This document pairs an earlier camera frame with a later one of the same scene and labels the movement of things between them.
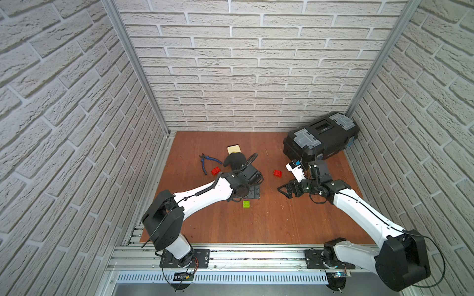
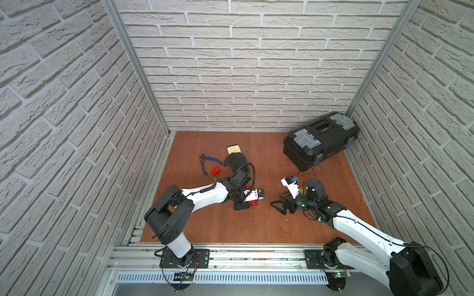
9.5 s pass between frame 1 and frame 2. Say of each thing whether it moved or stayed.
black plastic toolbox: stayed
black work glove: stayed
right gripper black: moved
